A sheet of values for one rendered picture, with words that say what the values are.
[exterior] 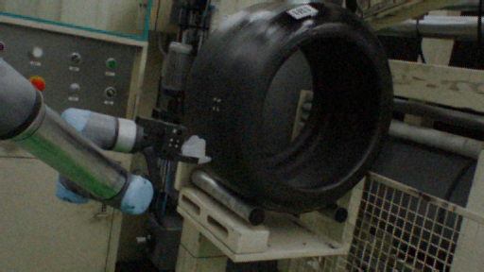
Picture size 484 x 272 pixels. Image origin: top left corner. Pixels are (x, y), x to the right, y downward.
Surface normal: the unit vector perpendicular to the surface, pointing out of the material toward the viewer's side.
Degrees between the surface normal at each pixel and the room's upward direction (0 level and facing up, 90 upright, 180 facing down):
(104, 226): 90
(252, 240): 90
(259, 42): 65
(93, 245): 90
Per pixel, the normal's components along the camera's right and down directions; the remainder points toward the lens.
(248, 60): -0.19, -0.18
